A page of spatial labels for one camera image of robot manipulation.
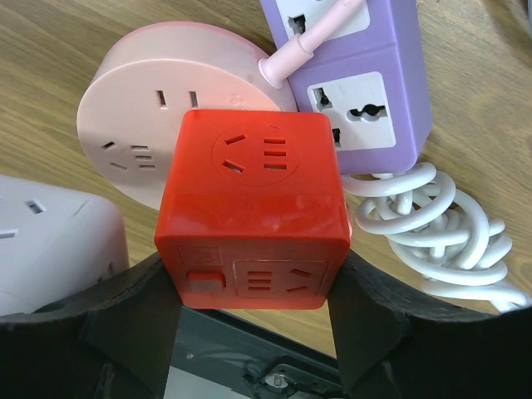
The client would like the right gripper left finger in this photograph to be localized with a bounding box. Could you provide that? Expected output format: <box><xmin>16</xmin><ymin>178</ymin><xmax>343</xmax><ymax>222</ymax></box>
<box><xmin>1</xmin><ymin>254</ymin><xmax>182</xmax><ymax>398</ymax></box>

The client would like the white coiled cord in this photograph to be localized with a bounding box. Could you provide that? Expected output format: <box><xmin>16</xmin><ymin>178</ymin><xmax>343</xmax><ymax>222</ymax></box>
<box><xmin>340</xmin><ymin>161</ymin><xmax>532</xmax><ymax>313</ymax></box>

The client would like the purple power strip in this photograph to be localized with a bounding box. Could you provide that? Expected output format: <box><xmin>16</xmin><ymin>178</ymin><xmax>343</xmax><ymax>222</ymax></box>
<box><xmin>261</xmin><ymin>0</ymin><xmax>432</xmax><ymax>175</ymax></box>

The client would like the pink round power strip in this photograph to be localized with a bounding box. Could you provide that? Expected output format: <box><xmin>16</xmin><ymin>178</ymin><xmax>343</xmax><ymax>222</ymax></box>
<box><xmin>76</xmin><ymin>21</ymin><xmax>297</xmax><ymax>209</ymax></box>

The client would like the red cube socket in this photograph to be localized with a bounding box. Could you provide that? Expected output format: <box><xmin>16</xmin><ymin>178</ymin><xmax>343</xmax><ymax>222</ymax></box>
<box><xmin>155</xmin><ymin>110</ymin><xmax>352</xmax><ymax>310</ymax></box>

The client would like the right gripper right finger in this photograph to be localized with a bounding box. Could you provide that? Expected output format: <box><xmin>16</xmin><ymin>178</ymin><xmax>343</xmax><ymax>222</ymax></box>
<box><xmin>328</xmin><ymin>252</ymin><xmax>531</xmax><ymax>398</ymax></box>

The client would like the white cube socket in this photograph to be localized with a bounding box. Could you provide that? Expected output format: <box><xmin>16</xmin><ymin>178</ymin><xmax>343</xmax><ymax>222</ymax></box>
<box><xmin>1</xmin><ymin>175</ymin><xmax>130</xmax><ymax>316</ymax></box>

